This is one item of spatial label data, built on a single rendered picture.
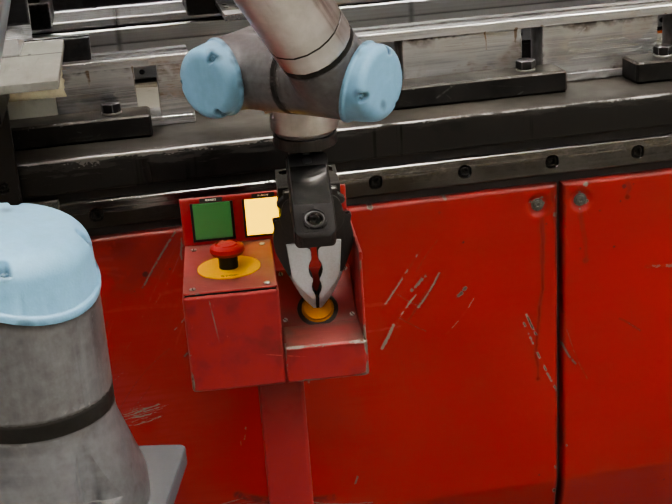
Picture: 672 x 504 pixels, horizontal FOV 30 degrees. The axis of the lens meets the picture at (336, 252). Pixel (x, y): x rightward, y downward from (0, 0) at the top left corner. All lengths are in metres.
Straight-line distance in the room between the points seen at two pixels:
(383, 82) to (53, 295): 0.42
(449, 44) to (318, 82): 0.62
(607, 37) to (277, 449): 0.75
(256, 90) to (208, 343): 0.32
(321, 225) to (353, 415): 0.50
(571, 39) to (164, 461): 0.98
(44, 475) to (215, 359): 0.50
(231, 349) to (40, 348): 0.52
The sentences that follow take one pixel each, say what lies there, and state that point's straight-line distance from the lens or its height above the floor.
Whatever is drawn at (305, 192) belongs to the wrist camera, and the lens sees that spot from 1.35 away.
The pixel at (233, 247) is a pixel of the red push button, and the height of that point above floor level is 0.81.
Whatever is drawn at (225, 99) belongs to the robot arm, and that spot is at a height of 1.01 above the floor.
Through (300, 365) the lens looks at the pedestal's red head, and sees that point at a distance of 1.41.
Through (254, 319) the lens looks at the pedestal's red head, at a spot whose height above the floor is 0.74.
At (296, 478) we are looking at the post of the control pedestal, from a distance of 1.54.
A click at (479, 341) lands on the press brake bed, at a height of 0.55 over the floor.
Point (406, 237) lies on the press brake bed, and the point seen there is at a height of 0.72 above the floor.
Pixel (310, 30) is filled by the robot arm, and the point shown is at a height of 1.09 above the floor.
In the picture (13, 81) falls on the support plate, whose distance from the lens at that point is 1.46.
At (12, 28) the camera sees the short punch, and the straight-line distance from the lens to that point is 1.72.
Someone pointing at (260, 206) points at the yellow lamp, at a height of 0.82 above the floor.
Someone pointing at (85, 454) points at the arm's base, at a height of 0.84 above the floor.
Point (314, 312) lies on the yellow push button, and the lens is 1.46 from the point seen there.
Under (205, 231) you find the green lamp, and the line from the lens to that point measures 1.51.
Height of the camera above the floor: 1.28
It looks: 20 degrees down
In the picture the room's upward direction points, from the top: 4 degrees counter-clockwise
